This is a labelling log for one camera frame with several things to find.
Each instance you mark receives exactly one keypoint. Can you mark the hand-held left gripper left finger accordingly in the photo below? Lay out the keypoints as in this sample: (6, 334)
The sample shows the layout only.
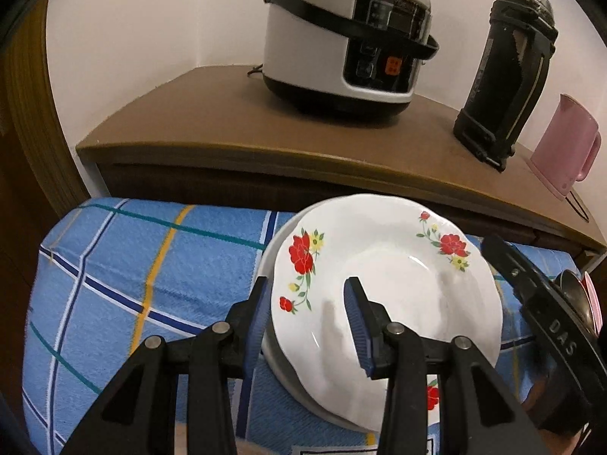
(246, 322)

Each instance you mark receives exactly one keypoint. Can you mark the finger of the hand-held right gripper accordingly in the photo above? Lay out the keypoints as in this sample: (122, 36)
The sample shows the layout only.
(507, 258)

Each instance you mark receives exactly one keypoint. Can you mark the brown wooden door frame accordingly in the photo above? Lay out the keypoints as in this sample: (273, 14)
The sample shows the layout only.
(33, 128)

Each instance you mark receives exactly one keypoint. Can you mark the black thermos flask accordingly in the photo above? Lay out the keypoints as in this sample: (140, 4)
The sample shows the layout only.
(498, 80)

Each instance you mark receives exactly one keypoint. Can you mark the white floral plate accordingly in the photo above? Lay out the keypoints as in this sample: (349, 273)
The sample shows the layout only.
(403, 270)

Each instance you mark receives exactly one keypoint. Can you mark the pink electric kettle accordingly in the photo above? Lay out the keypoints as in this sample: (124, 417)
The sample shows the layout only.
(564, 151)

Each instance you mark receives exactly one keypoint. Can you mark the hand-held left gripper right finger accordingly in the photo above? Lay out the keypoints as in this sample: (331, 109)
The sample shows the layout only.
(358, 327)

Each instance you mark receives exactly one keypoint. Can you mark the brown wooden cabinet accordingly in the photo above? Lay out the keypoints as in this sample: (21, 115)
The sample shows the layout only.
(237, 118)

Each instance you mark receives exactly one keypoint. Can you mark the plain white plate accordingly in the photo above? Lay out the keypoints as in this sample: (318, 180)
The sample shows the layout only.
(268, 258)

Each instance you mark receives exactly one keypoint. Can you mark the white black rice cooker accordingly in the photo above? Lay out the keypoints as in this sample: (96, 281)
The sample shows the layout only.
(303, 33)

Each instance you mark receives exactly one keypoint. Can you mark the red bowl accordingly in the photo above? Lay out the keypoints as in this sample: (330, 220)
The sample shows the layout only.
(595, 301)

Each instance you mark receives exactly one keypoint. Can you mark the blue plaid blanket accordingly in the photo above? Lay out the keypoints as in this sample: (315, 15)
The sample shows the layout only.
(142, 270)

